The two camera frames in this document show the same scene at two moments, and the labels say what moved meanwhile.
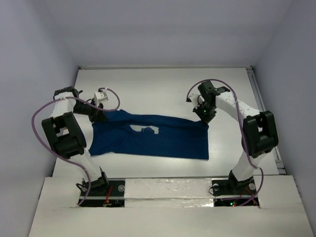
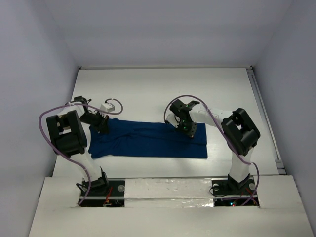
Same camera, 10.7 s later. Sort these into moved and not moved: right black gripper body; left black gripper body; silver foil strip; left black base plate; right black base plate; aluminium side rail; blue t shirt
Moved: blue t shirt; left black gripper body; right black gripper body
Not moved: silver foil strip; right black base plate; left black base plate; aluminium side rail
